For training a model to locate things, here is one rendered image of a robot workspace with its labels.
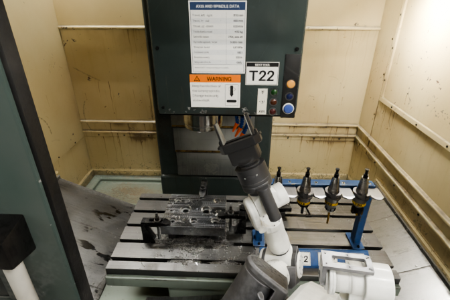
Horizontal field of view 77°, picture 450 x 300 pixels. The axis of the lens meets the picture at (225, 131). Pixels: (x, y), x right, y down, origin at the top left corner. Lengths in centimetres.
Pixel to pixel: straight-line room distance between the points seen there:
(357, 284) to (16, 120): 62
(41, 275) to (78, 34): 166
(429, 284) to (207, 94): 122
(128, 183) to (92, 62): 95
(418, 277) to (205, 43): 132
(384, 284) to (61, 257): 59
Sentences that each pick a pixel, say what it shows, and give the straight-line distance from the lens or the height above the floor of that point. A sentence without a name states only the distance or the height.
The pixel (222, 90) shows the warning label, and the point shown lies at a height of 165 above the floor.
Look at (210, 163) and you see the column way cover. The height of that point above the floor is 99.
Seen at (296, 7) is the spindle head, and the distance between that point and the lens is 87.
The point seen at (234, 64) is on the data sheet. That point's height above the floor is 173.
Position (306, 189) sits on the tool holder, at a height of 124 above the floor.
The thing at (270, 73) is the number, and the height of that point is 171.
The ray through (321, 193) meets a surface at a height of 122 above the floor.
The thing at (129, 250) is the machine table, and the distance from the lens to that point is 143.
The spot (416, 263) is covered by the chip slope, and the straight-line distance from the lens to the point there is 165.
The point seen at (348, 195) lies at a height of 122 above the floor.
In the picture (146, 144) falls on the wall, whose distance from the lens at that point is 224.
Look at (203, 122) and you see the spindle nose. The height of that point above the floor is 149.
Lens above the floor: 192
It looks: 25 degrees down
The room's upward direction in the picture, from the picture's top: straight up
